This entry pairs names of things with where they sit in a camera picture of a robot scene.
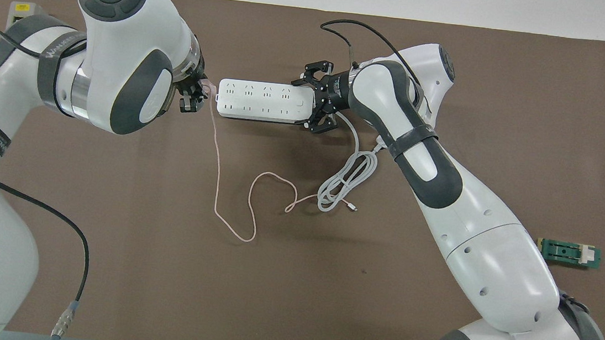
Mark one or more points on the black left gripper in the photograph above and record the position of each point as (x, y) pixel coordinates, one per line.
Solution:
(190, 82)

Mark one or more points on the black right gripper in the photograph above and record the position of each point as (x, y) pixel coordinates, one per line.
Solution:
(335, 92)

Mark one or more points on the pink charger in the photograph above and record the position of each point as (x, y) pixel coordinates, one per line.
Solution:
(209, 90)

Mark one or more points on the white power strip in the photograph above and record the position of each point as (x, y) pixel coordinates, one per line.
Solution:
(262, 102)

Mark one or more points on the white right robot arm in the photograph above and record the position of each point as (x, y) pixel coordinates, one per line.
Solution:
(484, 243)

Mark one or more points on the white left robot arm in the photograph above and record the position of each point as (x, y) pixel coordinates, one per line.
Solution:
(125, 53)

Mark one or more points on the brown paper table mat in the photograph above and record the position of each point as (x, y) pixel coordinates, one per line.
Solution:
(269, 289)

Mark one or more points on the grey push button switch box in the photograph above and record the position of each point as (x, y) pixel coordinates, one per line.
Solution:
(21, 9)

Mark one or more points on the green knife switch yellow base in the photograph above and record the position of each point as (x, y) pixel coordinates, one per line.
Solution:
(566, 254)

